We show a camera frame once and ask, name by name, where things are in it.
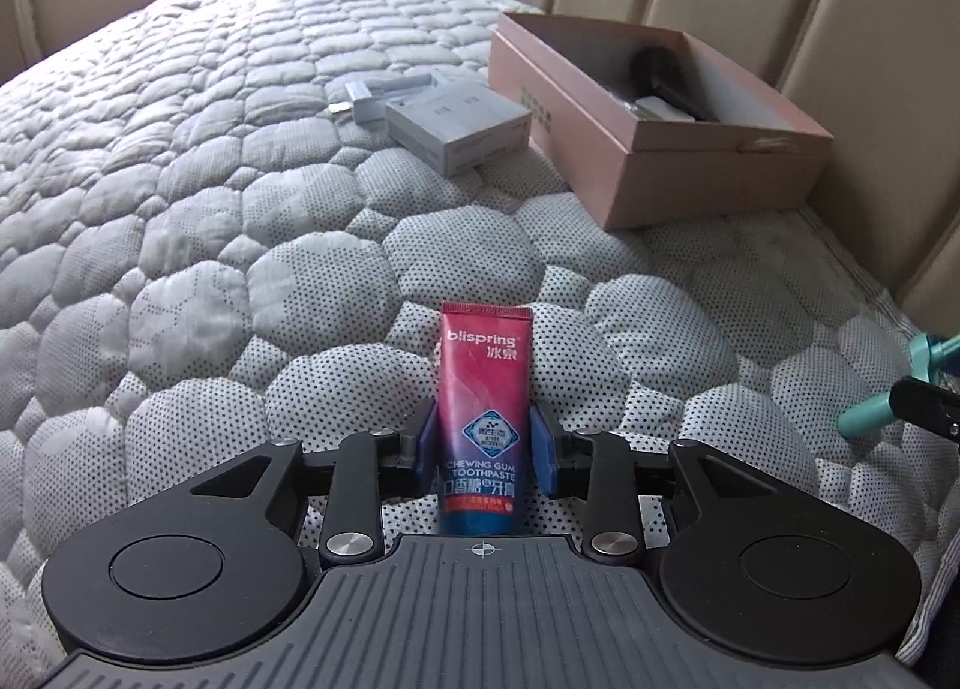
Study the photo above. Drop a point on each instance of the black item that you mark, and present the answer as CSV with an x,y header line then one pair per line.
x,y
660,70

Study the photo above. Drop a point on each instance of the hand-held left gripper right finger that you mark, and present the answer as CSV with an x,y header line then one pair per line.
x,y
545,453

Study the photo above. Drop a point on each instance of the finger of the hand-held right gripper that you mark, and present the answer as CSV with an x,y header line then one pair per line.
x,y
934,408

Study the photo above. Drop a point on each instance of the pink cardboard box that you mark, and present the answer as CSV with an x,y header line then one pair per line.
x,y
675,157

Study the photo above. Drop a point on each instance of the red toothpaste tube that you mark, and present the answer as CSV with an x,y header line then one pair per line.
x,y
486,389

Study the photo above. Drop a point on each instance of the small white box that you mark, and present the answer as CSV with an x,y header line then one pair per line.
x,y
450,123

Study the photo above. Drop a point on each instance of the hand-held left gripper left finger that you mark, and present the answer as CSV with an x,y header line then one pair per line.
x,y
424,449

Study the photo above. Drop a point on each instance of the quilted dotted mattress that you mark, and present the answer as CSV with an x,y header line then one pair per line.
x,y
225,209

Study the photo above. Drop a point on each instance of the white charger adapter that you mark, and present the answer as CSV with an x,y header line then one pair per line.
x,y
367,103

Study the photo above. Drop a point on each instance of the teal plastic clip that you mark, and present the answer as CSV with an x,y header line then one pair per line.
x,y
862,415

